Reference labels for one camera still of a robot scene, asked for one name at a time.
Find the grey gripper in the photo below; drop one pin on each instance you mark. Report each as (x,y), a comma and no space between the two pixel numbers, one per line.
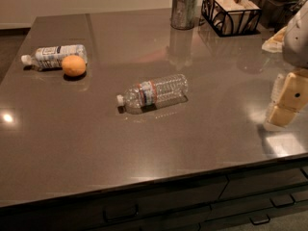
(296,40)

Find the orange fruit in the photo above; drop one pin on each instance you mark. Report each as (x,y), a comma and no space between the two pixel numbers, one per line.
(73,66)

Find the yellow snack bag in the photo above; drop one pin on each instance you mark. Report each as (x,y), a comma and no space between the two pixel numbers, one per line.
(274,44)

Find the dark box with snacks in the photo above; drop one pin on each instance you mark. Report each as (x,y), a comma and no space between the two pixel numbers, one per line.
(276,13)

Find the dark cabinet with drawers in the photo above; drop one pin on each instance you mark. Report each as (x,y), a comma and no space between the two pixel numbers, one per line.
(204,202)

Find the clear empty plastic bottle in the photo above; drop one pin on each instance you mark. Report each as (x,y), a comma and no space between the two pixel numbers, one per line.
(154,91)

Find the metal cup with utensils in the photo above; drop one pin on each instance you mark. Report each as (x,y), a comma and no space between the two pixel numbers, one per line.
(183,14)

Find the white labelled water bottle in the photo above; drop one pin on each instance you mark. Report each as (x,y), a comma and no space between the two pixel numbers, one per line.
(52,57)

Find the black wire basket with packets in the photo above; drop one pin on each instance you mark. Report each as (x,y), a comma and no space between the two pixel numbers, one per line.
(231,18)

